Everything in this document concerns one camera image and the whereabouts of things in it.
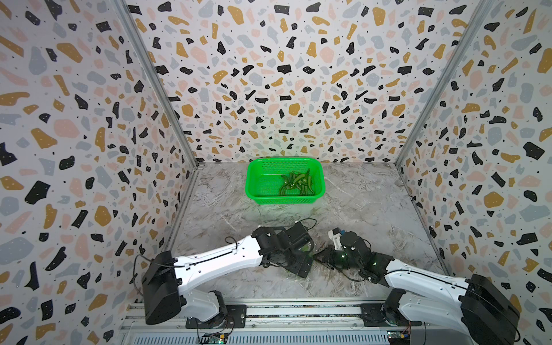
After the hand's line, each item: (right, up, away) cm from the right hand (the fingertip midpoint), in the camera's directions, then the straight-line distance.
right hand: (312, 258), depth 79 cm
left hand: (-4, 0, -6) cm, 7 cm away
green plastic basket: (-22, +29, +34) cm, 50 cm away
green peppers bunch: (-6, +29, +31) cm, 43 cm away
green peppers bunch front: (-2, +28, +31) cm, 42 cm away
